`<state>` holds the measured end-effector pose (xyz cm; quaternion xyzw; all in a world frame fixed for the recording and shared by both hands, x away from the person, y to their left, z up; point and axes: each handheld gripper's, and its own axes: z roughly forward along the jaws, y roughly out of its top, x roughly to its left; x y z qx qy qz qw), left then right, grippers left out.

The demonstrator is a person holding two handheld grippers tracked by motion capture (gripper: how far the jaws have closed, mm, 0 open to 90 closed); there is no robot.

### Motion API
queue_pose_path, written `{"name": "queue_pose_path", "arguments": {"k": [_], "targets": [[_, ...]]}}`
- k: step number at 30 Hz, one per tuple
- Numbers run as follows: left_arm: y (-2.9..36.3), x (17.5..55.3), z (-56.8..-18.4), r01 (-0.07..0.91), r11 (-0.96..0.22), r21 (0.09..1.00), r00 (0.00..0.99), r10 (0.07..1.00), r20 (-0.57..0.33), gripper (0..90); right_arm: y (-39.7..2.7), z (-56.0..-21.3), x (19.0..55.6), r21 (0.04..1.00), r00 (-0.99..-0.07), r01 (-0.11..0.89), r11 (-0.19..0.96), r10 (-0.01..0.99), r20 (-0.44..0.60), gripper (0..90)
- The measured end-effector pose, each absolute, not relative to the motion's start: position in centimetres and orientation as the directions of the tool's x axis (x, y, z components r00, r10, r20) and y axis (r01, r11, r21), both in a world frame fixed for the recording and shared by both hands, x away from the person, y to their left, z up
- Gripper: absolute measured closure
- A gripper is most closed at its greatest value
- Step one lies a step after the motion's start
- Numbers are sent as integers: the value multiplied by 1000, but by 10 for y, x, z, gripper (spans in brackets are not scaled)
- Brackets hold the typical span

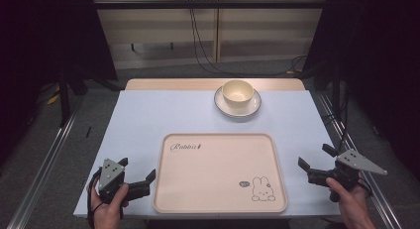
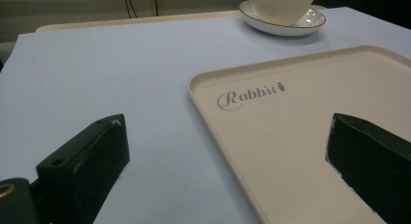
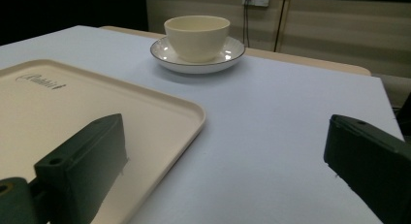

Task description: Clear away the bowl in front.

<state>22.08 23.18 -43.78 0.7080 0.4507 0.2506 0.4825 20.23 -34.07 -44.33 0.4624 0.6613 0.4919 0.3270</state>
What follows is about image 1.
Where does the long black cable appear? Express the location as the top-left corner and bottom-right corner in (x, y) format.
(189, 8), (309, 76)

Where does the metal floor rail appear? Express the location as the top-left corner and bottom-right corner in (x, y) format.
(316, 91), (403, 229)
(6, 96), (83, 229)

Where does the cream bowl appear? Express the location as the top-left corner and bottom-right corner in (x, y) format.
(221, 79), (256, 107)

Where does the black strap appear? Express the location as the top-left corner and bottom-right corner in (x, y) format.
(86, 167), (104, 229)

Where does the person's right hand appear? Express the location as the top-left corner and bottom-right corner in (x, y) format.
(325, 176), (377, 229)

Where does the white plate with dark rim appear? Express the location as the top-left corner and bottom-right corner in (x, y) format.
(213, 85), (263, 119)

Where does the black horizontal bar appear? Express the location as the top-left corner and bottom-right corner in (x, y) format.
(91, 0), (335, 11)

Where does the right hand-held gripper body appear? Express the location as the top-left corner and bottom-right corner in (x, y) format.
(307, 149), (388, 203)

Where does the light blue table mat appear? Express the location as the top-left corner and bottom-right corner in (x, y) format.
(72, 89), (342, 220)

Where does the beige tray with rabbit drawing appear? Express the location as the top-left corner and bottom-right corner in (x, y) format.
(153, 133), (288, 214)

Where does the black metal stand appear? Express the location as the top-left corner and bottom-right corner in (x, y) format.
(331, 0), (343, 115)
(56, 68), (73, 128)

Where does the person's left hand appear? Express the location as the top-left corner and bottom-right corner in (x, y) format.
(90, 182), (130, 229)

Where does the black curtain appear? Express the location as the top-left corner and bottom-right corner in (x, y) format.
(302, 0), (420, 181)
(0, 0), (119, 168)

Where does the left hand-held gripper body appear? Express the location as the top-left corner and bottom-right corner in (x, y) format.
(97, 158), (134, 205)

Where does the wooden post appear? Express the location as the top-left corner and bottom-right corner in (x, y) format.
(213, 0), (222, 63)

